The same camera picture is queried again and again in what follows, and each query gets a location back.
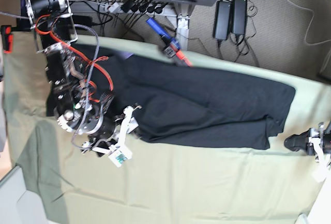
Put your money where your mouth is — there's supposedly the black power adapter pair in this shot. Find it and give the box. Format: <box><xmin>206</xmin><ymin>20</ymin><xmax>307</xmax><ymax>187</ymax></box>
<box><xmin>213</xmin><ymin>1</ymin><xmax>231</xmax><ymax>40</ymax></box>
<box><xmin>231</xmin><ymin>0</ymin><xmax>247</xmax><ymax>35</ymax></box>

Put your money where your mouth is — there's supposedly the blue orange clamp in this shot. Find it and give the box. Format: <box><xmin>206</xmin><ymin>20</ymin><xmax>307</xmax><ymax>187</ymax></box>
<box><xmin>1</xmin><ymin>0</ymin><xmax>31</xmax><ymax>54</ymax></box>
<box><xmin>146</xmin><ymin>18</ymin><xmax>192</xmax><ymax>67</ymax></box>

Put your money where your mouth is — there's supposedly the light green table cloth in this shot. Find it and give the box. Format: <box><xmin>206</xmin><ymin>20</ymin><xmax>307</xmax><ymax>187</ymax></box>
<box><xmin>4</xmin><ymin>32</ymin><xmax>330</xmax><ymax>223</ymax></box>

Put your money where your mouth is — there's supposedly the blue orange clamp centre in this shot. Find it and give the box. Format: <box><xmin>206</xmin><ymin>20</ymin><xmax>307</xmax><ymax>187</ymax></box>
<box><xmin>146</xmin><ymin>18</ymin><xmax>192</xmax><ymax>67</ymax></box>

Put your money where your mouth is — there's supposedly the black power adapter pair left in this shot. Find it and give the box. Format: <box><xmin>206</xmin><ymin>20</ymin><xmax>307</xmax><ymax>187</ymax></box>
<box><xmin>213</xmin><ymin>1</ymin><xmax>231</xmax><ymax>40</ymax></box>

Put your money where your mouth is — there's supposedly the grey plastic bin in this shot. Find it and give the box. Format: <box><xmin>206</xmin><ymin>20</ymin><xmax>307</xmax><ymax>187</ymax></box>
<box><xmin>1</xmin><ymin>166</ymin><xmax>49</xmax><ymax>224</ymax></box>

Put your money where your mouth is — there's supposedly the black power brick left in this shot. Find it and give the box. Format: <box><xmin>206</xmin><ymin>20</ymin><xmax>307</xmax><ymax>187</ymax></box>
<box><xmin>72</xmin><ymin>15</ymin><xmax>93</xmax><ymax>27</ymax></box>

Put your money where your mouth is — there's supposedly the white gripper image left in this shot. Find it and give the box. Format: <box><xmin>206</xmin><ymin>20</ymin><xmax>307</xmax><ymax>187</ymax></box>
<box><xmin>80</xmin><ymin>104</ymin><xmax>142</xmax><ymax>168</ymax></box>

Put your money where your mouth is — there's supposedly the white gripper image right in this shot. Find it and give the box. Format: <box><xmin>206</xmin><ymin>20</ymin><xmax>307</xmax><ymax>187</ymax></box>
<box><xmin>283</xmin><ymin>122</ymin><xmax>330</xmax><ymax>182</ymax></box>

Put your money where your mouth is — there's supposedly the blue orange clamp left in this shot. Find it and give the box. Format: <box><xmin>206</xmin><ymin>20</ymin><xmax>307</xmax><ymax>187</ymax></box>
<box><xmin>1</xmin><ymin>0</ymin><xmax>31</xmax><ymax>54</ymax></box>

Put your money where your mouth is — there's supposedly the black power adapter pair right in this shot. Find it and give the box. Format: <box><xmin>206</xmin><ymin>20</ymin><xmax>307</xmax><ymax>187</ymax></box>
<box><xmin>231</xmin><ymin>0</ymin><xmax>247</xmax><ymax>35</ymax></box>

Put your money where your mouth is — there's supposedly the aluminium frame post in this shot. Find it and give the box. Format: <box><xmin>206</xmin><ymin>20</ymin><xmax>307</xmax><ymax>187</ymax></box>
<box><xmin>166</xmin><ymin>3</ymin><xmax>195</xmax><ymax>50</ymax></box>

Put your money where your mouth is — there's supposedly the white cable on floor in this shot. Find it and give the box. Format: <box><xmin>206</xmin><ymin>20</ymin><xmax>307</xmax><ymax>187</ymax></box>
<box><xmin>278</xmin><ymin>0</ymin><xmax>330</xmax><ymax>46</ymax></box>

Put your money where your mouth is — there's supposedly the dark navy T-shirt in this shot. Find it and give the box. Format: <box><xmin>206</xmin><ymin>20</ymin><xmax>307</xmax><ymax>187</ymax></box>
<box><xmin>74</xmin><ymin>45</ymin><xmax>295</xmax><ymax>150</ymax></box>

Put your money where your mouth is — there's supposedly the white power strip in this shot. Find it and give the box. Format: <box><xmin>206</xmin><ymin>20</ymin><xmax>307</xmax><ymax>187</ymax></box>
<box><xmin>102</xmin><ymin>0</ymin><xmax>176</xmax><ymax>16</ymax></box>

